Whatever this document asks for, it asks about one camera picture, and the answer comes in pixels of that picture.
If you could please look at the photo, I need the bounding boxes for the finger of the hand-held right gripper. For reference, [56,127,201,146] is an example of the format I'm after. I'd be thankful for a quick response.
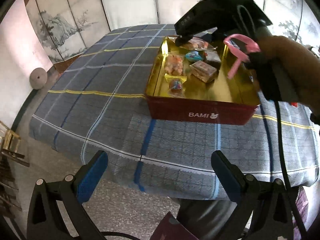
[175,26,235,47]
[174,0,225,36]

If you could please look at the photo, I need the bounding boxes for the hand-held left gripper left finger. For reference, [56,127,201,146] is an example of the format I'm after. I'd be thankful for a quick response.
[26,150,108,240]

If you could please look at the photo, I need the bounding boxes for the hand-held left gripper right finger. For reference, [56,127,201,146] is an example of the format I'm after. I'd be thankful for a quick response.
[211,150,294,240]

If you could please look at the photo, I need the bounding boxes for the clear packet of orange snacks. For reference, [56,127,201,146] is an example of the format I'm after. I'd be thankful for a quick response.
[168,36,217,52]

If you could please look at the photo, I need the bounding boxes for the blue snack packet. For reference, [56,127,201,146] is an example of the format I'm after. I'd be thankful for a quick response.
[185,51,203,62]

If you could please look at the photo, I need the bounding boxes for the orange puffed snack packet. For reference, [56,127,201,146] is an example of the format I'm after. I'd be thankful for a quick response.
[165,54,185,77]

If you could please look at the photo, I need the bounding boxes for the peanut brittle bar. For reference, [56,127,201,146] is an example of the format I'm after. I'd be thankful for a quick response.
[189,60,217,83]

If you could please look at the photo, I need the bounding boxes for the colourful candy packet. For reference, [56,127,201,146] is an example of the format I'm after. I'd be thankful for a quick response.
[164,74,187,98]

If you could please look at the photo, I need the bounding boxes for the red tin box gold inside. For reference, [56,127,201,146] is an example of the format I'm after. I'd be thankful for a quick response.
[145,35,261,126]

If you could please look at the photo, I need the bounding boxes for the person's right forearm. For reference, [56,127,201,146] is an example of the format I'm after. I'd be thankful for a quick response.
[257,35,320,117]

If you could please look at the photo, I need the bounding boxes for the person's grey trouser leg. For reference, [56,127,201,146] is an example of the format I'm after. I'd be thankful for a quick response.
[175,197,250,240]

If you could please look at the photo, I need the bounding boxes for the purple patterned clothing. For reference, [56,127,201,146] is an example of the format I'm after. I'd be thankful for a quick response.
[150,186,310,240]

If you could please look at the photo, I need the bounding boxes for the small wooden stool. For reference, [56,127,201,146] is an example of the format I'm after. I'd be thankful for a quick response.
[0,121,30,168]

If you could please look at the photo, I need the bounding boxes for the painted folding screen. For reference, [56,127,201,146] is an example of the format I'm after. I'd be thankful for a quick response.
[24,0,320,63]

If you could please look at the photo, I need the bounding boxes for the round grey stone disc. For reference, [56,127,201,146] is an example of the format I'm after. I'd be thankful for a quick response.
[29,67,47,90]

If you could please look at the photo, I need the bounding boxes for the pink strap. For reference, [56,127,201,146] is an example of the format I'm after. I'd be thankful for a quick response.
[223,33,261,78]

